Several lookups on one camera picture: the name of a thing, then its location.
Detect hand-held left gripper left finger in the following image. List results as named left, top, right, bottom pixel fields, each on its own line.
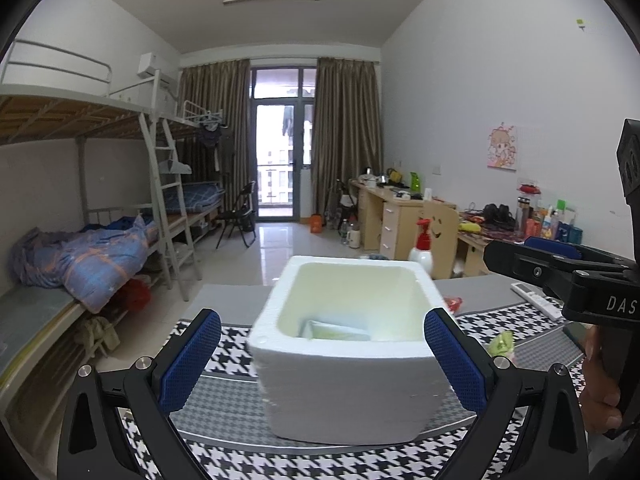
left=57, top=308, right=222, bottom=480

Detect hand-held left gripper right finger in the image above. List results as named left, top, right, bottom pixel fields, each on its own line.
left=424, top=307, right=590, bottom=480

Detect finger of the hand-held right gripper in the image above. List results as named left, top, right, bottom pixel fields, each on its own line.
left=523, top=236, right=632, bottom=272
left=483, top=239, right=584, bottom=302

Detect white foam box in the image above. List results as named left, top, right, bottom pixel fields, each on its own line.
left=246, top=255, right=482, bottom=447

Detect person's right hand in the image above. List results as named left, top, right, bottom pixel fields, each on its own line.
left=579, top=324, right=626, bottom=434

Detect blue box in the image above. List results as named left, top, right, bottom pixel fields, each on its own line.
left=556, top=222, right=584, bottom=244

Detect white remote control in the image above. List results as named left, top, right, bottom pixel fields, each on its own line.
left=510, top=282, right=566, bottom=321

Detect red lid jar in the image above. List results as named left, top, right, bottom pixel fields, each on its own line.
left=517, top=183, right=544, bottom=237

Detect cluttered wooden desk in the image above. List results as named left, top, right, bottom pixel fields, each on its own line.
left=454, top=209, right=583, bottom=279

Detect green snack packet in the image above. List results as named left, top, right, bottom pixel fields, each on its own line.
left=487, top=332, right=516, bottom=359

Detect black headphones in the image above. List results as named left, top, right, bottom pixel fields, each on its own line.
left=482, top=203, right=516, bottom=226

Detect houndstooth patterned tablecloth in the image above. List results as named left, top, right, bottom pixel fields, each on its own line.
left=100, top=282, right=601, bottom=480

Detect red cloth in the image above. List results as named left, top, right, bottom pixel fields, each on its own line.
left=117, top=279, right=152, bottom=314

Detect wooden chair with smiley face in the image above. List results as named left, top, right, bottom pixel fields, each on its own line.
left=422, top=201, right=460, bottom=280

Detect white pump bottle red cap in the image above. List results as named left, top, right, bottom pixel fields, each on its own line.
left=407, top=218, right=435, bottom=277

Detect pale green cloth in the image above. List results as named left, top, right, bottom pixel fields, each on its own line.
left=74, top=316, right=119, bottom=357

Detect pale green packet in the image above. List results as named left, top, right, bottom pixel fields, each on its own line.
left=300, top=319, right=374, bottom=342

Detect wooden desk with drawers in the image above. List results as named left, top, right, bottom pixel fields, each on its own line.
left=348, top=178, right=459, bottom=256

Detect blue checked quilt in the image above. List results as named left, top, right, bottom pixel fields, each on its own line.
left=12, top=215, right=157, bottom=314

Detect black folding chair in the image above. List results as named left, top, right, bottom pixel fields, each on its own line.
left=215, top=181, right=259, bottom=249

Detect white metal bed ladder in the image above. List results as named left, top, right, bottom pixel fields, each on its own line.
left=139, top=110, right=201, bottom=302

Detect white metal bunk bed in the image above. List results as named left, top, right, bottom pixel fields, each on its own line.
left=150, top=99, right=227, bottom=243
left=0, top=39, right=201, bottom=413

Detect dark hanging clothes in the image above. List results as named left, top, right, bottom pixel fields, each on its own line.
left=196, top=121, right=224, bottom=172

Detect brown curtain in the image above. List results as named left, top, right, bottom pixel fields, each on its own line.
left=310, top=57, right=384, bottom=221
left=178, top=59, right=251, bottom=221

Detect glass balcony door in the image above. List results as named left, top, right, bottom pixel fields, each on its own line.
left=249, top=67, right=317, bottom=219

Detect white air conditioner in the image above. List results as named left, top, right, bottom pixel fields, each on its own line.
left=137, top=52, right=181, bottom=84

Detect pink cartoon wall poster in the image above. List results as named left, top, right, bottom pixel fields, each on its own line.
left=487, top=122, right=519, bottom=171

